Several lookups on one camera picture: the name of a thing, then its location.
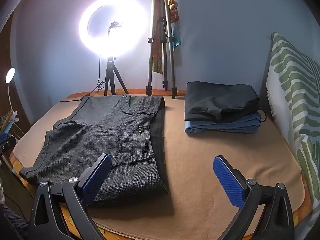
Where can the colourful scarf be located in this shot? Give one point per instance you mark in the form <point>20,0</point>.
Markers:
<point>173,7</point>

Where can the white clip lamp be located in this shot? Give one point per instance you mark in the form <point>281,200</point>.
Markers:
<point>10,74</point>

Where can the grey checked pants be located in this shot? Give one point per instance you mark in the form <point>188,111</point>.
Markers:
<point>112,135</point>

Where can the black folded pants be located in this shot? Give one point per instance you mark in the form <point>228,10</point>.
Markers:
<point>220,97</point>

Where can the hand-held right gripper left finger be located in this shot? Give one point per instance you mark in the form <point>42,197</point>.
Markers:
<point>97,177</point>

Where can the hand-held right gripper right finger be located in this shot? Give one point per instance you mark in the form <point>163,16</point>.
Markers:
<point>228,182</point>

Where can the small black tripod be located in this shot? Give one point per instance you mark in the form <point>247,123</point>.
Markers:
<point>111,72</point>

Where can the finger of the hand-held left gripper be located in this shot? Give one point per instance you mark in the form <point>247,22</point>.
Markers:
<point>6,143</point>

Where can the black phone holder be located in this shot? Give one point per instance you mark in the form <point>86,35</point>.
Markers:
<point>113,26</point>

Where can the green leaf pattern pillow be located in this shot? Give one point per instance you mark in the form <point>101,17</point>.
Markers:
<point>295,92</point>

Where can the blue folded pants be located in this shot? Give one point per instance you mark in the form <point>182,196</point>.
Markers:
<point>225,126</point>

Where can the large grey tripod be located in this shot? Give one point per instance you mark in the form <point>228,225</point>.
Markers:
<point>151,55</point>

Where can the orange patterned bed sheet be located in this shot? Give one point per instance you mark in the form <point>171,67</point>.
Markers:
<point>136,91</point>

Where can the beige blanket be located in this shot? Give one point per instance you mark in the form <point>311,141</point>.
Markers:
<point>200,167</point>

